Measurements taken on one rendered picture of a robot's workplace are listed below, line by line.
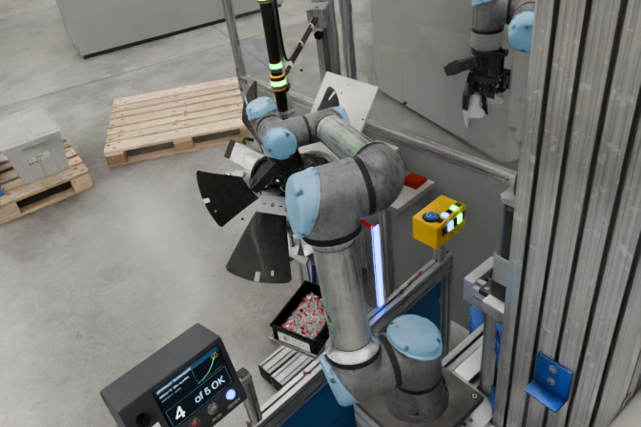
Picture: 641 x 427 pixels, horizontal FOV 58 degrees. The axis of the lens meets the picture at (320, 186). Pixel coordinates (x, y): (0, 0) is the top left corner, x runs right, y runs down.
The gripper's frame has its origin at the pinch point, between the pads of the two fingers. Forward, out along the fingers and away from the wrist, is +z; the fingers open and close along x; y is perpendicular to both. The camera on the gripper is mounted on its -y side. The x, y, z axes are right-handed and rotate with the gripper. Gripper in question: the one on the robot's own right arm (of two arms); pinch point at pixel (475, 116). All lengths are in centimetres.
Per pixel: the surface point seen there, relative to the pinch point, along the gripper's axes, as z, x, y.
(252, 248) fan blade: 46, -43, -55
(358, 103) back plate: 17, 14, -57
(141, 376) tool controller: 24, -100, -17
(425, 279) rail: 63, -5, -12
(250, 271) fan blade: 52, -47, -52
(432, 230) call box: 42.3, -3.5, -11.3
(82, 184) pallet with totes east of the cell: 142, -18, -315
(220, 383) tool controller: 32, -87, -8
